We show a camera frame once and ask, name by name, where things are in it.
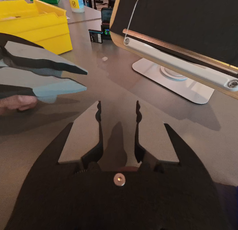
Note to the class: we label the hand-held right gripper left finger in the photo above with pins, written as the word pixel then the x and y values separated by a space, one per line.
pixel 81 140

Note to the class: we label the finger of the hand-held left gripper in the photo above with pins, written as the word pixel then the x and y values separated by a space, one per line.
pixel 37 53
pixel 27 78

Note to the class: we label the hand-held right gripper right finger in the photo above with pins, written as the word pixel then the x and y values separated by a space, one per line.
pixel 156 140

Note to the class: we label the yellow plastic bin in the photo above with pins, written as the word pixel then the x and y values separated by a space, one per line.
pixel 46 28

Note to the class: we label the black battery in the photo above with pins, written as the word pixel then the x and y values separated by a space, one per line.
pixel 95 37

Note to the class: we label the disinfectant wipes canister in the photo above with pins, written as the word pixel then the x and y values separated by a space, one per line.
pixel 76 2

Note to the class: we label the small clear plastic piece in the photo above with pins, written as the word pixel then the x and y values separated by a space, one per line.
pixel 104 58

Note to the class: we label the white stand base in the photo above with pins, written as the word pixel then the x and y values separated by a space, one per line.
pixel 148 69

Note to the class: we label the black battery charger case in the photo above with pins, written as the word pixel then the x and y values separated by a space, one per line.
pixel 106 15

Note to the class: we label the black board book stand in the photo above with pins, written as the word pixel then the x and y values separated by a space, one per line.
pixel 186 19

